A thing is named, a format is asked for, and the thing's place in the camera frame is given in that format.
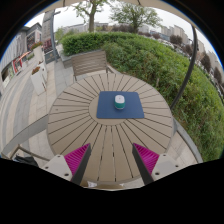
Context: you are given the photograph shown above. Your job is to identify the brown slatted wooden chair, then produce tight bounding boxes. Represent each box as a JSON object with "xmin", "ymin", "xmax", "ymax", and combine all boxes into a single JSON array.
[{"xmin": 70, "ymin": 49, "xmax": 115, "ymax": 82}]

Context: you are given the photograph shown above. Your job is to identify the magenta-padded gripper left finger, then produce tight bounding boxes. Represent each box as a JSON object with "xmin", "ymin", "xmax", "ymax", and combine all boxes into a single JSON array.
[{"xmin": 41, "ymin": 143, "xmax": 92, "ymax": 186}]

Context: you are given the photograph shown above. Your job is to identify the storefront building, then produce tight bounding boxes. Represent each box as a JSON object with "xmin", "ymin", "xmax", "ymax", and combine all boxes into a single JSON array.
[{"xmin": 0, "ymin": 22, "xmax": 44, "ymax": 90}]

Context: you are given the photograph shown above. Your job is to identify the round leafy green tree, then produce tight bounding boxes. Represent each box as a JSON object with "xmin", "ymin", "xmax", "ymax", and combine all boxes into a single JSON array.
[{"xmin": 109, "ymin": 2, "xmax": 163, "ymax": 34}]

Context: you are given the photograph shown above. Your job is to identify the white square planter box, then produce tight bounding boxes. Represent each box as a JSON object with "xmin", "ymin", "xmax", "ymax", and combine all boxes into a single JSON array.
[{"xmin": 30, "ymin": 65, "xmax": 48, "ymax": 97}]

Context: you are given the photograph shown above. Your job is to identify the bare-trunked sparse tree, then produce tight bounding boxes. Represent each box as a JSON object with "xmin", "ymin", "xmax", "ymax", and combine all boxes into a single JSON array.
[{"xmin": 71, "ymin": 0, "xmax": 112, "ymax": 34}]

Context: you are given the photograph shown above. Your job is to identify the distant apartment buildings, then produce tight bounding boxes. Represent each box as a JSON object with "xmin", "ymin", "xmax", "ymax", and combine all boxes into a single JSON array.
[{"xmin": 62, "ymin": 21, "xmax": 223, "ymax": 85}]

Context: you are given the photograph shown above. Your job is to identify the tall white planter with flowers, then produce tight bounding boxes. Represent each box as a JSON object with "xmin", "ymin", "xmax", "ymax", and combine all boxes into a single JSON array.
[{"xmin": 31, "ymin": 41, "xmax": 45, "ymax": 63}]

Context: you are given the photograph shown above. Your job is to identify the beige patio umbrella canopy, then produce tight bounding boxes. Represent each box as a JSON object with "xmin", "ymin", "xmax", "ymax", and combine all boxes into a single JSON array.
[{"xmin": 39, "ymin": 0, "xmax": 202, "ymax": 28}]

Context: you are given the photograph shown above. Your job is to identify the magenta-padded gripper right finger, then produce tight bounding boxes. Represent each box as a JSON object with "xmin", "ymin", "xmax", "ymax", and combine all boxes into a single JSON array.
[{"xmin": 131, "ymin": 143, "xmax": 183, "ymax": 186}]

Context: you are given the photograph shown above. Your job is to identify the white and teal computer mouse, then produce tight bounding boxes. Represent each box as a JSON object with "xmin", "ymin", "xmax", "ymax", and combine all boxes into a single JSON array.
[{"xmin": 114, "ymin": 94, "xmax": 127, "ymax": 111}]

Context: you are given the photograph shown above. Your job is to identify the blue rectangular mouse pad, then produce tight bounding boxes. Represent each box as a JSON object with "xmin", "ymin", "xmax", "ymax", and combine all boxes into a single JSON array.
[{"xmin": 96, "ymin": 91, "xmax": 145, "ymax": 120}]

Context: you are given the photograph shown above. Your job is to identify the tall grey sign pillar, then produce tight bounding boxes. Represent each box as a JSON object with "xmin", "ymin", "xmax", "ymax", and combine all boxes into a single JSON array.
[{"xmin": 41, "ymin": 9, "xmax": 62, "ymax": 65}]

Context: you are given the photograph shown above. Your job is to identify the dark curved umbrella pole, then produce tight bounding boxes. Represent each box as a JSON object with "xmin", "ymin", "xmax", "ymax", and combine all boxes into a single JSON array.
[{"xmin": 169, "ymin": 22, "xmax": 199, "ymax": 111}]

